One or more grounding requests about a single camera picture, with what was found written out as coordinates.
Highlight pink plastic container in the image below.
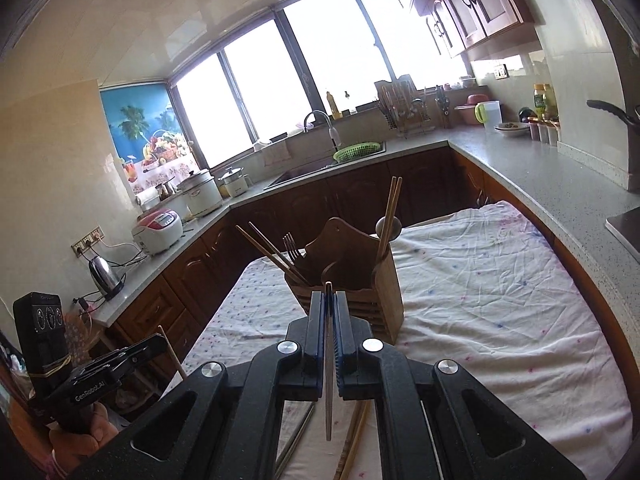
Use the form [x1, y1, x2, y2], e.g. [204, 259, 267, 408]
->
[454, 92, 489, 125]

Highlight wooden upper kitchen cabinets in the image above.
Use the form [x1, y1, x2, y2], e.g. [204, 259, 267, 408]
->
[367, 0, 536, 59]

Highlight pink white rice cooker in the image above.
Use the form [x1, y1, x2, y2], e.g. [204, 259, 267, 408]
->
[131, 208, 184, 256]

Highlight white plate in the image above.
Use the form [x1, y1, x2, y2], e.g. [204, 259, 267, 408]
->
[495, 121, 530, 139]

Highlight metal fork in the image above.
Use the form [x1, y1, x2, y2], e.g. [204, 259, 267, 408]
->
[282, 232, 302, 263]

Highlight person's left hand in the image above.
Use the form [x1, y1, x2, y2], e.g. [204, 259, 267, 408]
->
[50, 404, 122, 477]

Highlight kitchen sink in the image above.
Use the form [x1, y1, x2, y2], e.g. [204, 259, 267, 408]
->
[263, 140, 389, 191]

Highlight tall white rice cooker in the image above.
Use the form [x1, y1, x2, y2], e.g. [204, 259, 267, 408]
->
[176, 169, 224, 218]

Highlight steel electric kettle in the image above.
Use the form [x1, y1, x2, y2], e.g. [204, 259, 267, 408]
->
[88, 255, 126, 297]

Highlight wooden lower kitchen cabinets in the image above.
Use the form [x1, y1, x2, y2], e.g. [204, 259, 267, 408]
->
[107, 145, 502, 397]

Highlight cooking oil bottles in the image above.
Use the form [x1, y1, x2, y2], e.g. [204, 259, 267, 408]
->
[532, 82, 559, 119]

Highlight knife holder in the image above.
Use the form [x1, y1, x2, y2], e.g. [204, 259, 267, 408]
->
[434, 85, 454, 130]

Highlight row of spice jars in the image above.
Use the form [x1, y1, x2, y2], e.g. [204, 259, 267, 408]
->
[527, 116, 561, 147]

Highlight green plastic basket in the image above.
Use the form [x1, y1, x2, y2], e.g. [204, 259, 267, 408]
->
[332, 141, 381, 164]

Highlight dish rack with utensils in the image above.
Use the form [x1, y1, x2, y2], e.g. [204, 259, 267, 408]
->
[375, 74, 432, 139]

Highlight metal chopstick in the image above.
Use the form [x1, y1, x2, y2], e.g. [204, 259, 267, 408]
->
[274, 404, 317, 480]
[324, 282, 334, 442]

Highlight wooden utensil holder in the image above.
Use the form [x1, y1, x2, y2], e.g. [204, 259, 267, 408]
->
[283, 217, 405, 346]

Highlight kitchen window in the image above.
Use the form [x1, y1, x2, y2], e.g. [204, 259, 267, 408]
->
[167, 0, 469, 169]

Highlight metal spoon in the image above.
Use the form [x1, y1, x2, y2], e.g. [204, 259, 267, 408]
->
[375, 215, 403, 241]

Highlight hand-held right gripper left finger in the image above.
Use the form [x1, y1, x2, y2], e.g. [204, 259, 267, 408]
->
[65, 290, 327, 480]

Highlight white floral tablecloth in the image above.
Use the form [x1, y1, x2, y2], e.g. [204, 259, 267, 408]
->
[170, 200, 634, 480]

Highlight wall power outlet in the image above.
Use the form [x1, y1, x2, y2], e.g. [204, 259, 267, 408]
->
[71, 225, 104, 258]

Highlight gas stove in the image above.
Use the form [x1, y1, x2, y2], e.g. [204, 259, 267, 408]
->
[605, 209, 640, 251]

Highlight wooden kitchen cabinets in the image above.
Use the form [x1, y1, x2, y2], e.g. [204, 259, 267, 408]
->
[107, 145, 502, 397]
[367, 0, 536, 59]

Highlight white pitcher green lid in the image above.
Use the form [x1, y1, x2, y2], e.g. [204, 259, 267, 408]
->
[474, 101, 502, 129]

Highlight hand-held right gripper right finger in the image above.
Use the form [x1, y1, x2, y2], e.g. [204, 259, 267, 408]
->
[333, 290, 587, 480]

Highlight paper towel roll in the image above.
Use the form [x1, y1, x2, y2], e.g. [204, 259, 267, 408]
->
[135, 187, 161, 211]

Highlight small white electric pot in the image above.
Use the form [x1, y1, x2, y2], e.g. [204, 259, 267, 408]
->
[216, 166, 251, 198]

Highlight wooden chopstick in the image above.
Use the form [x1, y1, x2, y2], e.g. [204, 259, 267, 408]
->
[376, 176, 398, 262]
[157, 325, 187, 380]
[384, 176, 404, 262]
[248, 222, 302, 272]
[339, 400, 372, 480]
[235, 224, 309, 285]

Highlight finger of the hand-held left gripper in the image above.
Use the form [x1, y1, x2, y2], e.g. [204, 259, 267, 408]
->
[119, 333, 169, 365]

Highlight tropical fruit wall poster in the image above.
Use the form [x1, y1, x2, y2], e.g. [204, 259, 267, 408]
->
[100, 82, 196, 196]

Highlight kitchen faucet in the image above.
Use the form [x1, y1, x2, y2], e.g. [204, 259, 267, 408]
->
[302, 110, 341, 154]

